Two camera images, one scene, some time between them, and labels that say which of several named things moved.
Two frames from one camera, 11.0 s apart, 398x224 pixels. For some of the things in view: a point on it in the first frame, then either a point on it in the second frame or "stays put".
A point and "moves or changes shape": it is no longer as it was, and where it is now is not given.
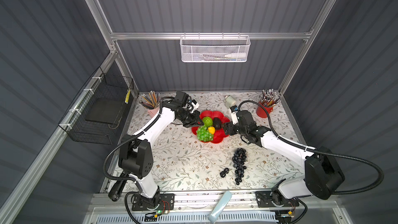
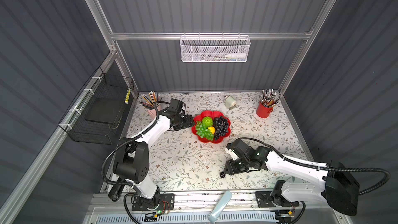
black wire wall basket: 94,116 stays put
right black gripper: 228,126 -> 230,168
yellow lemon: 212,129 stays put
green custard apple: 207,121 stays put
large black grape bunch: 239,159 moves or changes shape
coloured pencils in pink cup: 151,100 stays put
